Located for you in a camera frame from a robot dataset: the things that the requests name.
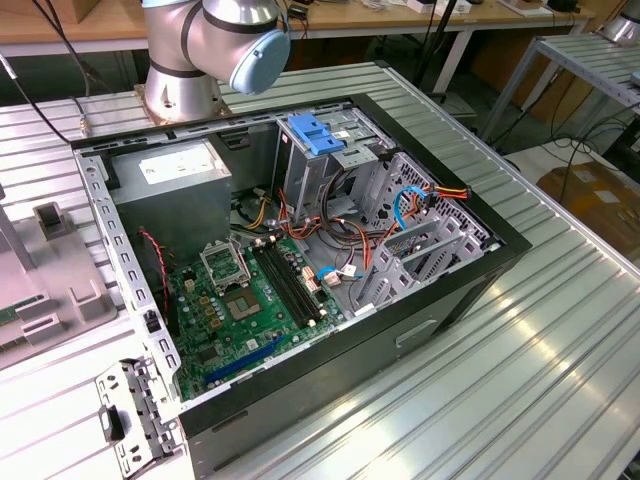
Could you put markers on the small white box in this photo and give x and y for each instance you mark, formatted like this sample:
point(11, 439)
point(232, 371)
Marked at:
point(420, 6)

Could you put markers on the blue expansion slot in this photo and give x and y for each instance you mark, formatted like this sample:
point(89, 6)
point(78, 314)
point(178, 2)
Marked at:
point(245, 361)

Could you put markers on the small cardboard box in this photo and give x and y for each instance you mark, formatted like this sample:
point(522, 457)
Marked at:
point(100, 10)

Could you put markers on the brown square base plate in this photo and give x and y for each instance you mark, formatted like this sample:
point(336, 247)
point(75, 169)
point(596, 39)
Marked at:
point(220, 107)

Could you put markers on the grey metal disk bay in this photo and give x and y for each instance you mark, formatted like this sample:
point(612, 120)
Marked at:
point(392, 290)

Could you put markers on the grey power supply unit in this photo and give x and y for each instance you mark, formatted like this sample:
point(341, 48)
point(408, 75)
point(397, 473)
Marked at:
point(170, 210)

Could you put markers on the large brown cardboard box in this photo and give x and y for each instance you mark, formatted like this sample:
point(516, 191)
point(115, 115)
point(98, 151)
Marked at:
point(600, 200)

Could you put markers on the grey metal slot bracket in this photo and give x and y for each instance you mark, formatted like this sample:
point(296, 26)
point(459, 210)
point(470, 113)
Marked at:
point(112, 382)

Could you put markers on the wooden desk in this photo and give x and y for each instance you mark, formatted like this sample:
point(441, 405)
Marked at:
point(350, 20)

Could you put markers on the CPU socket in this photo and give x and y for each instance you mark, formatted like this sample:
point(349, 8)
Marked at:
point(242, 304)

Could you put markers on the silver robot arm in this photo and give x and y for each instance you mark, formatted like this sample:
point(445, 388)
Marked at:
point(175, 50)

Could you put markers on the grey optical drive cage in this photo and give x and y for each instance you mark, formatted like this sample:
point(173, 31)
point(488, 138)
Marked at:
point(305, 180)

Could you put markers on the grey parts rack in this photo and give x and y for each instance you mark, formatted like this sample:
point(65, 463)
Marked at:
point(50, 280)

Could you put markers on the black case switch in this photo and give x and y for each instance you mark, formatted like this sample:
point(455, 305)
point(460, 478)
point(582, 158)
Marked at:
point(151, 322)

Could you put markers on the black RAM slot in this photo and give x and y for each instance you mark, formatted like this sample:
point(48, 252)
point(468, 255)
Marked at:
point(297, 277)
point(293, 279)
point(285, 284)
point(289, 281)

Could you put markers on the black bracket latch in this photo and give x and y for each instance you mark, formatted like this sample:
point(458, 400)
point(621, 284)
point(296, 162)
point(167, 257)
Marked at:
point(112, 425)

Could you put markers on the blue plastic drive latch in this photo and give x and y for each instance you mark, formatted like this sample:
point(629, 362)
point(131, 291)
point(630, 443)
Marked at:
point(312, 135)

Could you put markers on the white board connector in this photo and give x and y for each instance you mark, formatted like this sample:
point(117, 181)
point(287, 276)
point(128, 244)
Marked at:
point(309, 280)

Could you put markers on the black case fan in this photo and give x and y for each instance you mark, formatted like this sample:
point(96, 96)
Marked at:
point(152, 265)

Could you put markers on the black open PC case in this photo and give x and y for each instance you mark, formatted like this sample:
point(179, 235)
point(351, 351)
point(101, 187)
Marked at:
point(325, 385)

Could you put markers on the green RAM stick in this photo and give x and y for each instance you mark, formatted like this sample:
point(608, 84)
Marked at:
point(15, 306)

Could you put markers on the green motherboard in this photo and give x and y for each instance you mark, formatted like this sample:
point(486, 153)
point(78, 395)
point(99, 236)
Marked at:
point(260, 320)

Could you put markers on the grey metal side table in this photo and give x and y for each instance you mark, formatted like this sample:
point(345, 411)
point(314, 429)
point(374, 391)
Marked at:
point(575, 55)

